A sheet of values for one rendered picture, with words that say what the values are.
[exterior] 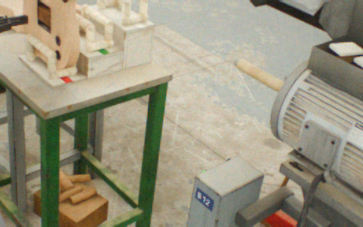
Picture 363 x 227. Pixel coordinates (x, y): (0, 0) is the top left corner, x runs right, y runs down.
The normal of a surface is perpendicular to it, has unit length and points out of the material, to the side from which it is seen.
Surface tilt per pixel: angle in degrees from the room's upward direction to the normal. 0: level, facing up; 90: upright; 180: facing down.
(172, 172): 0
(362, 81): 90
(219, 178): 0
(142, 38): 90
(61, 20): 90
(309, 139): 90
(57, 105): 0
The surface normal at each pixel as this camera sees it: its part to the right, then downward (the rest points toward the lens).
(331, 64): -0.74, 0.27
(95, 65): 0.65, 0.47
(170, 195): 0.12, -0.84
